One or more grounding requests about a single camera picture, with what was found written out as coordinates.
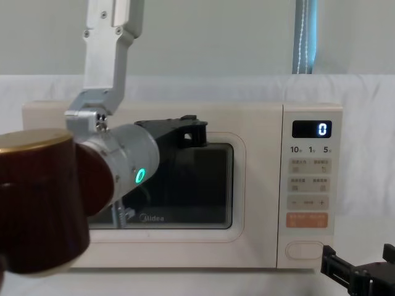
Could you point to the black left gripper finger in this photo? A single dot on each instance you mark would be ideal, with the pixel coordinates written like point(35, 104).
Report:
point(199, 129)

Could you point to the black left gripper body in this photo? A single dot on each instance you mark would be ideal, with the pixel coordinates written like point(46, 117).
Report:
point(166, 135)

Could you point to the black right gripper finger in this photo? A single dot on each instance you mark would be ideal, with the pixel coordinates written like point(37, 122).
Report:
point(334, 266)
point(389, 254)

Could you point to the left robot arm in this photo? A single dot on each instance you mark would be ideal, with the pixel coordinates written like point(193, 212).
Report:
point(40, 200)

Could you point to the oval oven door button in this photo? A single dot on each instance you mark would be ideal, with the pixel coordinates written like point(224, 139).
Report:
point(304, 250)

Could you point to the cream microwave oven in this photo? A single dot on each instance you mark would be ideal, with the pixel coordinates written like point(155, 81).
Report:
point(262, 185)

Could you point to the oven control panel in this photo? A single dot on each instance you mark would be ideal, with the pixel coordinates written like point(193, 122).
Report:
point(308, 172)

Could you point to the grey striped post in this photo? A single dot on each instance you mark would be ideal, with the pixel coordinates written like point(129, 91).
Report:
point(305, 37)

